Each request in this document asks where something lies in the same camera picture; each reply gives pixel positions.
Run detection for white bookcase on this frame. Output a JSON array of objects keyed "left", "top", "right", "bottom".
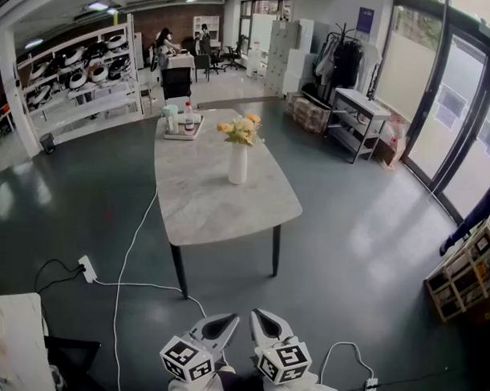
[{"left": 192, "top": 14, "right": 221, "bottom": 42}]

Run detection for grey visitor chair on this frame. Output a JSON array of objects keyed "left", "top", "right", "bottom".
[{"left": 192, "top": 53, "right": 213, "bottom": 83}]

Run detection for grey side shelf table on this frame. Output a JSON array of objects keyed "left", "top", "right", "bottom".
[{"left": 325, "top": 87, "right": 393, "bottom": 166}]

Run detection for white whiteboard panel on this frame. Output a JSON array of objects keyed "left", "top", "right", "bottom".
[{"left": 249, "top": 13, "right": 278, "bottom": 53}]

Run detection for paper notices on glass door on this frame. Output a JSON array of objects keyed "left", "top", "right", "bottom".
[{"left": 434, "top": 83, "right": 469, "bottom": 130}]

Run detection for white locker cabinet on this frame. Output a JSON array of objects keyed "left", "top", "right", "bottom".
[{"left": 264, "top": 19, "right": 300, "bottom": 98}]

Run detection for wooden crate shelf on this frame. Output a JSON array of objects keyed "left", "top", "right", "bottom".
[{"left": 423, "top": 208, "right": 490, "bottom": 324}]

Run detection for stacked white boxes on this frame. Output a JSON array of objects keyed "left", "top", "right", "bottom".
[{"left": 281, "top": 47, "right": 323, "bottom": 99}]

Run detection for black office chair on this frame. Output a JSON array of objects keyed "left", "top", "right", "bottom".
[
  {"left": 200, "top": 38, "right": 227, "bottom": 75},
  {"left": 223, "top": 34, "right": 246, "bottom": 73}
]

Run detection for black floor cable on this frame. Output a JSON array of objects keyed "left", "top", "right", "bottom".
[{"left": 34, "top": 258, "right": 86, "bottom": 296}]

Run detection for white metal shelving rack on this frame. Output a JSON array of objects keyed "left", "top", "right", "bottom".
[{"left": 12, "top": 20, "right": 150, "bottom": 144}]

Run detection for black coat rack with clothes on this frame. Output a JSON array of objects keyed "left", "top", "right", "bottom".
[{"left": 312, "top": 21, "right": 384, "bottom": 100}]

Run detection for white power strip cable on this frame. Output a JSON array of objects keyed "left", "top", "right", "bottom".
[{"left": 91, "top": 279, "right": 209, "bottom": 319}]

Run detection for row of black white round devices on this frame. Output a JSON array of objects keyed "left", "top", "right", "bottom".
[{"left": 25, "top": 30, "right": 133, "bottom": 110}]

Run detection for white side table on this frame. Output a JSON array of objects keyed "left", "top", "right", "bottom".
[{"left": 0, "top": 290, "right": 60, "bottom": 391}]

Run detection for yellow flowers bouquet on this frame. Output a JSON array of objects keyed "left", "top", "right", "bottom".
[{"left": 217, "top": 112, "right": 262, "bottom": 148}]

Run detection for clear bottle with red cap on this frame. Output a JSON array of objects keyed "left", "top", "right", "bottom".
[{"left": 183, "top": 100, "right": 196, "bottom": 133}]

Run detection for long white floor cable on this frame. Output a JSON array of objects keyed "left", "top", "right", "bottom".
[{"left": 110, "top": 185, "right": 159, "bottom": 391}]

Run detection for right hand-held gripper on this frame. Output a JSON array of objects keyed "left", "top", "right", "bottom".
[{"left": 247, "top": 308, "right": 315, "bottom": 387}]

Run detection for red white plastic bags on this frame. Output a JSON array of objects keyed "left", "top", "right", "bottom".
[{"left": 376, "top": 113, "right": 409, "bottom": 165}]

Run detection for wrapped brown cardboard package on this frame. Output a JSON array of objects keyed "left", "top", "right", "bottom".
[{"left": 285, "top": 91, "right": 333, "bottom": 135}]

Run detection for white ribbed vase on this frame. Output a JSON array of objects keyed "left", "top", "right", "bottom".
[{"left": 227, "top": 143, "right": 249, "bottom": 186}]

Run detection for table with white cloth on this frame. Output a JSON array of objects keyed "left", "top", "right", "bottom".
[{"left": 164, "top": 50, "right": 196, "bottom": 82}]

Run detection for mint green lidded pitcher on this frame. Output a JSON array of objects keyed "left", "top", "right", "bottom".
[{"left": 161, "top": 104, "right": 180, "bottom": 135}]

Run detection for black mesh chair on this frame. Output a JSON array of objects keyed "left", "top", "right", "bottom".
[{"left": 159, "top": 66, "right": 193, "bottom": 106}]

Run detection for black mesh trash bin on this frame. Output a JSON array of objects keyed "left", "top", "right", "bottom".
[{"left": 38, "top": 131, "right": 57, "bottom": 155}]

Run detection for grey marble table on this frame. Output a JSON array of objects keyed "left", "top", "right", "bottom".
[{"left": 148, "top": 105, "right": 307, "bottom": 304}]

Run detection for white rectangular tray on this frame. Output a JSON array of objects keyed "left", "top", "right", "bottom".
[{"left": 163, "top": 112, "right": 205, "bottom": 142}]

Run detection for blue wall poster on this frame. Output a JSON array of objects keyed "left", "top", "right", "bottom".
[{"left": 356, "top": 6, "right": 376, "bottom": 35}]

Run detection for person's left forearm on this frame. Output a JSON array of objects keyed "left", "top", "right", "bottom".
[{"left": 168, "top": 364, "right": 228, "bottom": 391}]

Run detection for white refrigerator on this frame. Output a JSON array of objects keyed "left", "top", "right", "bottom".
[{"left": 132, "top": 31, "right": 146, "bottom": 70}]

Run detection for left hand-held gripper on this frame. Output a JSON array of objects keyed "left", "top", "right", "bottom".
[{"left": 158, "top": 310, "right": 241, "bottom": 385}]

